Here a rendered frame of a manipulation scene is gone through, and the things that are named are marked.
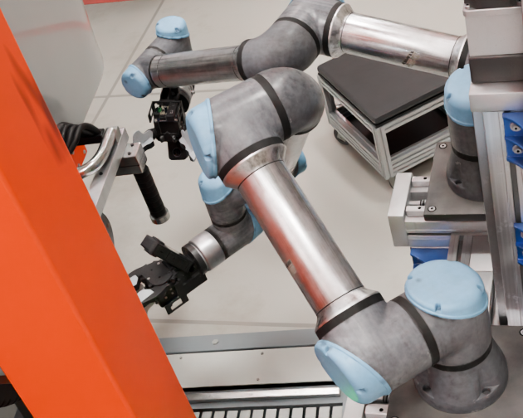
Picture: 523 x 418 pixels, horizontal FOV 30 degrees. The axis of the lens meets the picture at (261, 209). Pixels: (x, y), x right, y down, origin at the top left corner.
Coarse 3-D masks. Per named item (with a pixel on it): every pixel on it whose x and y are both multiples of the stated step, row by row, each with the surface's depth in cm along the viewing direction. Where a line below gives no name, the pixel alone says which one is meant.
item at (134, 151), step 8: (128, 144) 209; (136, 144) 208; (128, 152) 206; (136, 152) 206; (128, 160) 206; (136, 160) 206; (144, 160) 210; (120, 168) 208; (128, 168) 208; (136, 168) 208
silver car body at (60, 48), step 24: (0, 0) 220; (24, 0) 231; (48, 0) 243; (72, 0) 257; (24, 24) 230; (48, 24) 242; (72, 24) 256; (24, 48) 229; (48, 48) 241; (72, 48) 254; (96, 48) 270; (48, 72) 240; (72, 72) 253; (96, 72) 268; (48, 96) 238; (72, 96) 252; (72, 120) 250
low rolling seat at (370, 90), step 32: (320, 64) 326; (352, 64) 320; (384, 64) 316; (352, 96) 308; (384, 96) 303; (416, 96) 299; (352, 128) 326; (384, 128) 299; (416, 128) 326; (448, 128) 313; (384, 160) 306; (416, 160) 313
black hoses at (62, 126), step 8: (64, 128) 202; (72, 128) 202; (80, 128) 202; (88, 128) 205; (96, 128) 208; (64, 136) 201; (72, 136) 201; (80, 136) 202; (88, 136) 210; (96, 136) 209; (72, 144) 201; (80, 144) 211; (72, 152) 201
